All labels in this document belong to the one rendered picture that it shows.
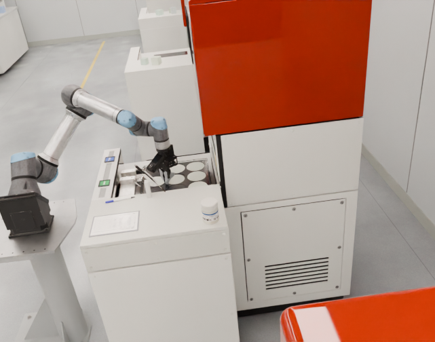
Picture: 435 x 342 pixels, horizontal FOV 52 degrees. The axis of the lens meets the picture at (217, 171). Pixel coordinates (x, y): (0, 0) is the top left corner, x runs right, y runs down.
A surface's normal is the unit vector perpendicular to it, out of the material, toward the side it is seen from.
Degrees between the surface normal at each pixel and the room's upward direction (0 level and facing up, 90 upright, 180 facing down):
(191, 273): 90
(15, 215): 90
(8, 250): 0
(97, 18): 90
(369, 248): 0
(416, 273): 0
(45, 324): 90
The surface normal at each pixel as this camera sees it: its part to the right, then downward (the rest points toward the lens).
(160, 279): 0.10, 0.49
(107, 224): -0.09, -0.86
